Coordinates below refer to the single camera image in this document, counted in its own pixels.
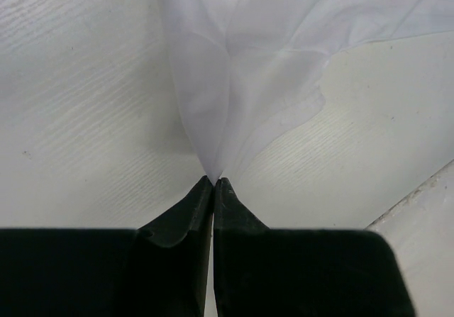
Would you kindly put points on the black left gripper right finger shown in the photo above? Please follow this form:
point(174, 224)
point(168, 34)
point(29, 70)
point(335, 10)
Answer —
point(262, 271)

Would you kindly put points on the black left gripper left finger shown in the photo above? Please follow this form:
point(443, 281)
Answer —
point(159, 269)

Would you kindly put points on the white t shirt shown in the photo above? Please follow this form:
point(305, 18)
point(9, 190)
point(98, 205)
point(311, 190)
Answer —
point(245, 71)

